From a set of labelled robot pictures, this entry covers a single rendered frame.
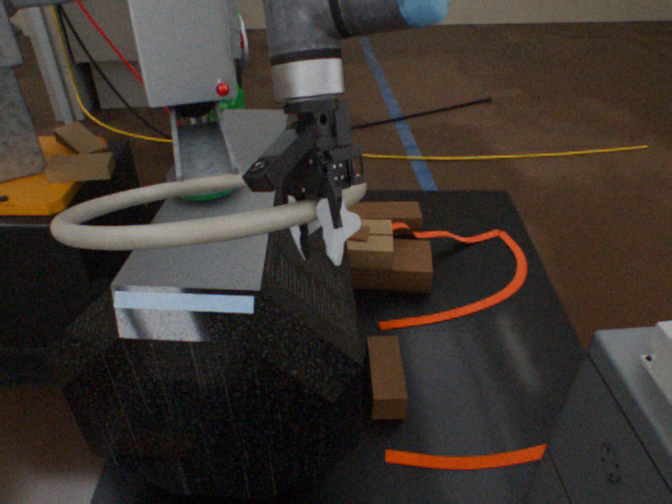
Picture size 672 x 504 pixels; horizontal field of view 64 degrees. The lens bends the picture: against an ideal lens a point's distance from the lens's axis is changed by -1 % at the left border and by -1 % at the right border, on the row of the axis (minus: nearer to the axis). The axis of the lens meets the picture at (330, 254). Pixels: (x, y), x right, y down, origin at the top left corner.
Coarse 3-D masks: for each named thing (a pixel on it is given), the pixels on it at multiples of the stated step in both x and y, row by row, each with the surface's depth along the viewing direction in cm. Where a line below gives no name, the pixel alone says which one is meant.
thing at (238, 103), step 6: (240, 72) 306; (240, 78) 308; (240, 84) 309; (240, 90) 306; (240, 96) 307; (222, 102) 301; (228, 102) 301; (234, 102) 301; (240, 102) 308; (222, 108) 300; (228, 108) 302; (234, 108) 302; (240, 108) 310
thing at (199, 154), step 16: (176, 128) 124; (192, 128) 135; (208, 128) 135; (224, 128) 124; (176, 144) 117; (192, 144) 127; (208, 144) 127; (224, 144) 121; (176, 160) 111; (192, 160) 121; (208, 160) 121; (224, 160) 120; (176, 176) 106; (192, 176) 115; (208, 176) 115; (208, 192) 110
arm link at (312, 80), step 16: (288, 64) 65; (304, 64) 64; (320, 64) 64; (336, 64) 66; (288, 80) 65; (304, 80) 65; (320, 80) 65; (336, 80) 66; (288, 96) 66; (304, 96) 65; (320, 96) 66
